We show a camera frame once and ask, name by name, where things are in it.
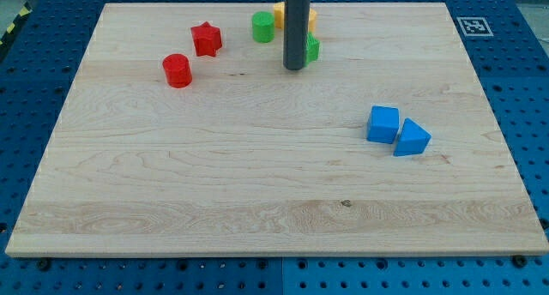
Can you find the yellow heart block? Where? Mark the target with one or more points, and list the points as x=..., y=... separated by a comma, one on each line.
x=279, y=17

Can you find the green cylinder block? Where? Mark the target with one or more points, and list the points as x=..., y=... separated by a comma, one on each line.
x=263, y=26

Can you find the red star block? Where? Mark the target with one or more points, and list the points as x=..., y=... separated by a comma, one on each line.
x=207, y=39

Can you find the light wooden board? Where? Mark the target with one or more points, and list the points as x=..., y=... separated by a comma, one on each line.
x=252, y=159

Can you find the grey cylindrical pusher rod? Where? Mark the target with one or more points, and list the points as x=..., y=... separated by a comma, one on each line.
x=295, y=33

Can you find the blue cube block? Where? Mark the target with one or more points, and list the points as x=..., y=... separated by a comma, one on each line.
x=383, y=124

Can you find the blue triangular prism block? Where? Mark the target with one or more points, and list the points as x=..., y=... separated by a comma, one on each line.
x=412, y=140

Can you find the red cylinder block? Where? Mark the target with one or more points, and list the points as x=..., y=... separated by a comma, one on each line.
x=177, y=70

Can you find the white fiducial marker tag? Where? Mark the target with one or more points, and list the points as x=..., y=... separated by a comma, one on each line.
x=474, y=26

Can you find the green star block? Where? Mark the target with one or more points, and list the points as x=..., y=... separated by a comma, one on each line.
x=312, y=49

